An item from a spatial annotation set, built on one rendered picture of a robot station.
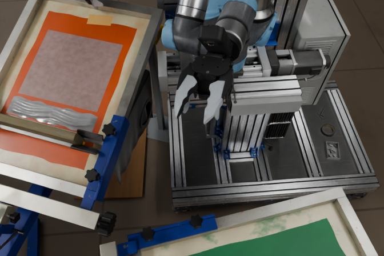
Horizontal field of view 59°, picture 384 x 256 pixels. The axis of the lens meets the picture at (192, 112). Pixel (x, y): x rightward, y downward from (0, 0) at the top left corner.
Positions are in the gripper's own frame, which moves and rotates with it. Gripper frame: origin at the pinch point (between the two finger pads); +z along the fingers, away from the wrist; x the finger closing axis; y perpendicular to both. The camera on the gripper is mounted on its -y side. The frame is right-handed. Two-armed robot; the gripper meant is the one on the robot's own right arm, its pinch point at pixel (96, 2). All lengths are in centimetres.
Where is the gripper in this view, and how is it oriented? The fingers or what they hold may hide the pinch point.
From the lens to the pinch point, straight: 155.7
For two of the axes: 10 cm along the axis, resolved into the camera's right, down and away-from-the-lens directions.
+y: 9.6, 2.2, -1.6
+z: 0.8, 3.5, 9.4
